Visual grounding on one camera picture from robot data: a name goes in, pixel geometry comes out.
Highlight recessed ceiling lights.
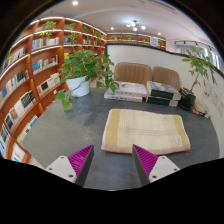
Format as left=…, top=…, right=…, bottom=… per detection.
left=71, top=0, right=163, bottom=36

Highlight orange wooden bookshelf unit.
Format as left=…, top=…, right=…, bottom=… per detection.
left=0, top=15, right=168, bottom=164

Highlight pothos plant in white pot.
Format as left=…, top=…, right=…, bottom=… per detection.
left=54, top=49, right=120, bottom=112

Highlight grey window curtains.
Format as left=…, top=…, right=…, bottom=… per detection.
left=174, top=41, right=224, bottom=73

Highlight beige and yellow striped towel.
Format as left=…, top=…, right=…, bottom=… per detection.
left=100, top=108, right=192, bottom=156

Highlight ceiling lamp with round bulbs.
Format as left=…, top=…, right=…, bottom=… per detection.
left=125, top=19, right=147, bottom=33

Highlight dark blue book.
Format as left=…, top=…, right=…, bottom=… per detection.
left=145, top=95, right=179, bottom=108

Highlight small tree in black pot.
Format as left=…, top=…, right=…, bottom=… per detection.
left=178, top=45, right=218, bottom=111

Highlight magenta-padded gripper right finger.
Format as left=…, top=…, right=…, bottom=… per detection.
left=132, top=144, right=181, bottom=187

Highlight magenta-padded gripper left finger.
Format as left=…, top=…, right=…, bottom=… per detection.
left=45, top=144, right=95, bottom=188

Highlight large white cover book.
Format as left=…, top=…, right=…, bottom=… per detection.
left=105, top=80, right=149, bottom=98

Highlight beige cover book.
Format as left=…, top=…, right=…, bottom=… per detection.
left=193, top=105, right=211, bottom=116

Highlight brown padded chair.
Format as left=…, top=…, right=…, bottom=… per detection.
left=151, top=66, right=182, bottom=91
left=113, top=61, right=153, bottom=87

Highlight black ceiling track light rail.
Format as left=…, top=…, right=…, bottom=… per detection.
left=173, top=39, right=214, bottom=51

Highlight red-spined book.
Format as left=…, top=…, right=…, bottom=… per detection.
left=193, top=110, right=211, bottom=120

